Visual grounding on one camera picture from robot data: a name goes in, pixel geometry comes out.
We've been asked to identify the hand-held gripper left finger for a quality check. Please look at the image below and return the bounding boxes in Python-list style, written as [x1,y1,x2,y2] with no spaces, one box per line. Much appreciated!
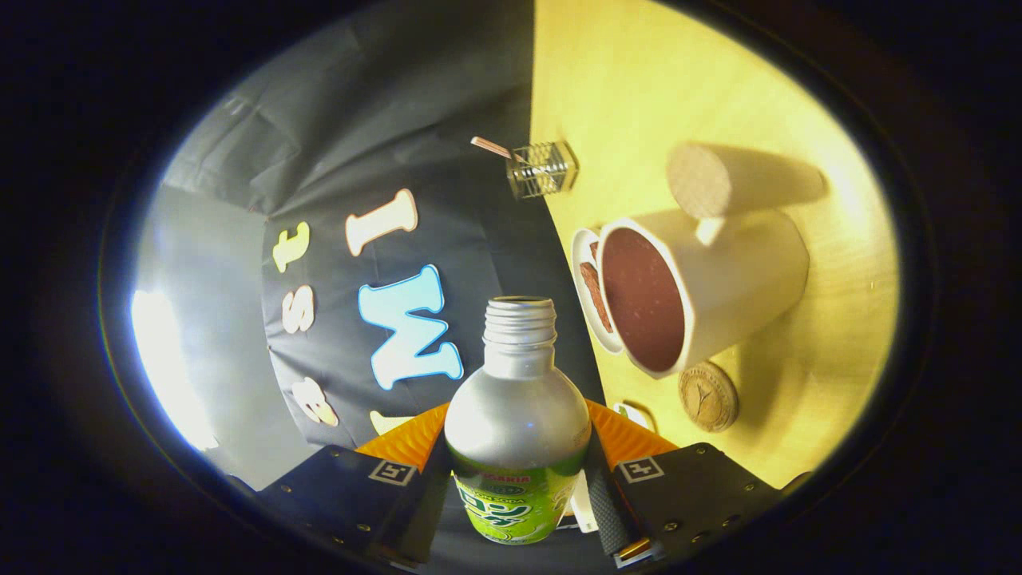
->
[255,403,472,572]

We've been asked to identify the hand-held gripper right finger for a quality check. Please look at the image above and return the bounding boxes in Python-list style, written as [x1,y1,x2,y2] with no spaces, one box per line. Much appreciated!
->
[585,399,799,569]

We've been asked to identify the round cork coaster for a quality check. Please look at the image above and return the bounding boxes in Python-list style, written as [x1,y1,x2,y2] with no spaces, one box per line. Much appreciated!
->
[678,361,739,434]

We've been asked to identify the silver bottle with green label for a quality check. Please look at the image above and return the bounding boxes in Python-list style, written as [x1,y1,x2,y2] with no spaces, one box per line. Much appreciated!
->
[444,296,592,545]

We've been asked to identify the white cup with wooden handle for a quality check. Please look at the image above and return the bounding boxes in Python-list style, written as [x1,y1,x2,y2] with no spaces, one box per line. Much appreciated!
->
[597,141,827,379]

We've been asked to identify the white divided dish with beans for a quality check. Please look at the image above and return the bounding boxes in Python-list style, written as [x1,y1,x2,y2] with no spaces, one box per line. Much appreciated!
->
[613,402,659,436]

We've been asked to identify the white oval plate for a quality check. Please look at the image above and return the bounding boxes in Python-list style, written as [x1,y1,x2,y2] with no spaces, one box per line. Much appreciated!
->
[571,227,625,355]

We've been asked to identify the wooden table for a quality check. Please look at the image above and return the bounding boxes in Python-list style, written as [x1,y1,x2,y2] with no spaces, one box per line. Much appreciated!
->
[529,0,901,490]

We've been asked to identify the wire mesh holder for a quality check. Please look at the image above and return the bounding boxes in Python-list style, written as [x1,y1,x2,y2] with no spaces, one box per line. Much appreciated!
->
[506,141,579,200]

